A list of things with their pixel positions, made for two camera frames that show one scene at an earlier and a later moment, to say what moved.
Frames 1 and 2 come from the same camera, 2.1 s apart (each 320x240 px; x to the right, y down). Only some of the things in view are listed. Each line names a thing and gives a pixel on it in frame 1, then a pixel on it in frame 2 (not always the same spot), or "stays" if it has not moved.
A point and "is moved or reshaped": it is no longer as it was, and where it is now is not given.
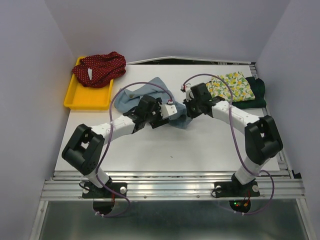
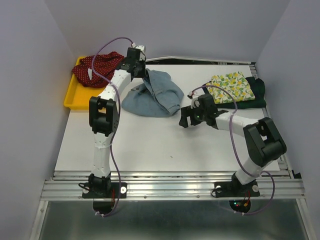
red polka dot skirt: (94, 71) stays
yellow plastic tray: (81, 97) stays
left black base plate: (104, 200) stays
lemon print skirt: (239, 86) stays
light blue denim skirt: (126, 100) is moved or reshaped
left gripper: (159, 121) to (143, 74)
